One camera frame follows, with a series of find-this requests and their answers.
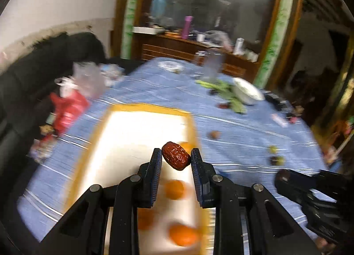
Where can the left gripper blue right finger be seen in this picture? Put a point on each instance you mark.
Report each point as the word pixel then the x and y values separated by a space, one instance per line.
pixel 202 176

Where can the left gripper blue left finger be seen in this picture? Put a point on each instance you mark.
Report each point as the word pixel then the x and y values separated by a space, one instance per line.
pixel 150 177

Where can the red jujube date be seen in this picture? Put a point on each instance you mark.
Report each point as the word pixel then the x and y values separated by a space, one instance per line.
pixel 175 156

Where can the orange tangerine on table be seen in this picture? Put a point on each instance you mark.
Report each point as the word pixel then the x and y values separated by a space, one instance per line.
pixel 174 189

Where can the brown longan fruit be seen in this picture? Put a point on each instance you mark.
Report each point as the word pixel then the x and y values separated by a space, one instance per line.
pixel 214 135

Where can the orange tangerine pair left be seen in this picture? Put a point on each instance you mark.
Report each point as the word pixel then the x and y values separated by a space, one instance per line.
pixel 145 218

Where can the yellow rimmed white tray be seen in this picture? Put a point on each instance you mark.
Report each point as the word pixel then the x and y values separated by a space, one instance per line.
pixel 126 139

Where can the green grape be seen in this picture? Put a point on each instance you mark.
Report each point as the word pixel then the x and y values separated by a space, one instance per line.
pixel 273 149
pixel 281 160

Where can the blue plaid tablecloth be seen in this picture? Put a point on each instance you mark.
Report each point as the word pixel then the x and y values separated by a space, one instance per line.
pixel 241 153

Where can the dark plum near grapes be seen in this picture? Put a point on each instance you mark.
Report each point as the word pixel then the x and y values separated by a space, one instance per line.
pixel 274 160

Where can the red jujube on table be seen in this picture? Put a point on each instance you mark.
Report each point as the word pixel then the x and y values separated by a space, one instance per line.
pixel 224 105

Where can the white paper card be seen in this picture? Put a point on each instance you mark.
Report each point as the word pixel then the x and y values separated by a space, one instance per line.
pixel 283 122

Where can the green leafy vegetable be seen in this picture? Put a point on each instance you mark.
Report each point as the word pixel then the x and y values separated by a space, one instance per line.
pixel 223 90

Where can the white bowl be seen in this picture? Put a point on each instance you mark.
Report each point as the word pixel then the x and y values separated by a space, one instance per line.
pixel 246 92

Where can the black power adapter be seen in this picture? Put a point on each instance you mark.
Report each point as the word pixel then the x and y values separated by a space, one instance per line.
pixel 279 103

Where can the red plastic bag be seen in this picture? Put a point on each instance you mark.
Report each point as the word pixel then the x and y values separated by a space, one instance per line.
pixel 68 110

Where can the clear plastic bag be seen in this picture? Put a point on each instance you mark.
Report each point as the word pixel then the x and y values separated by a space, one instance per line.
pixel 90 79

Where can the white tube bottle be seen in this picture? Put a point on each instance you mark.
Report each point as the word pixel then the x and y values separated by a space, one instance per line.
pixel 238 48

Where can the wooden sideboard cabinet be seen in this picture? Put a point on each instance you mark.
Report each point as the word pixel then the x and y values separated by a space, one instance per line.
pixel 148 43

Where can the plastic bag on cabinet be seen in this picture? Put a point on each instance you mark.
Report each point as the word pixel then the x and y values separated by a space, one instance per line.
pixel 219 38

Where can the purple thermos bottle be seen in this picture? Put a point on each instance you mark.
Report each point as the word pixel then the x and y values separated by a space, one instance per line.
pixel 186 28

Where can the black leather sofa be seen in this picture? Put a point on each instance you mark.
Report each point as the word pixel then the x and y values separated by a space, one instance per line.
pixel 26 86

